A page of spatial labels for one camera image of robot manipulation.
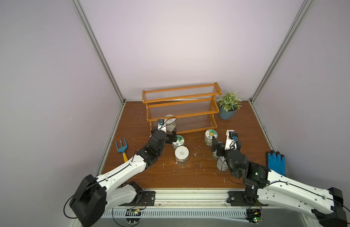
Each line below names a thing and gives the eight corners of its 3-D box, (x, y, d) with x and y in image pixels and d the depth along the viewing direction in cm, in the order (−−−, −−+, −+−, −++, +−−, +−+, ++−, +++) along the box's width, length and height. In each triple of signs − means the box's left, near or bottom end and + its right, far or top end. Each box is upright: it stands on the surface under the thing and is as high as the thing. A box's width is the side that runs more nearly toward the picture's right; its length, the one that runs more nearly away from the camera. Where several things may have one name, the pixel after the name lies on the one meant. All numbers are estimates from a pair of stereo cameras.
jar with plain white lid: (175, 165, 86) (174, 159, 79) (175, 152, 92) (174, 145, 84) (188, 165, 86) (189, 159, 79) (188, 152, 92) (188, 145, 84)
